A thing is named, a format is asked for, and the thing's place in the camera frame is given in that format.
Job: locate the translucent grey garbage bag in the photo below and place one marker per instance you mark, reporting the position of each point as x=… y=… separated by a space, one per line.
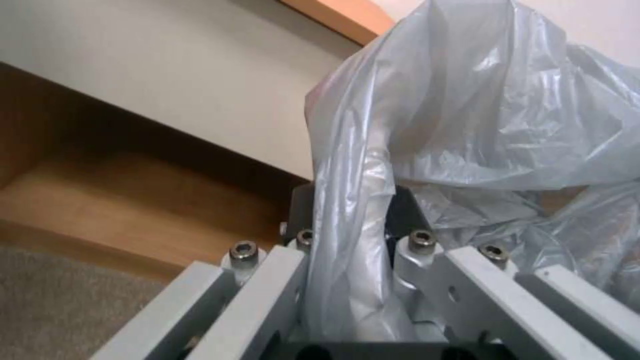
x=465 y=123

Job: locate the grey carpet mat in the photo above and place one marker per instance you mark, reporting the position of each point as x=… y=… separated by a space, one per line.
x=70 y=300

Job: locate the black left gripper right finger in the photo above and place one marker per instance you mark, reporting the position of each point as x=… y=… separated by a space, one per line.
x=480 y=285

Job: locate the wooden desk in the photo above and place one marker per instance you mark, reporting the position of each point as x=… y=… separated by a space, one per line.
x=125 y=180

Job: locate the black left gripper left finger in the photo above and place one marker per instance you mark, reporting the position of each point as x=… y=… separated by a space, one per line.
x=250 y=292

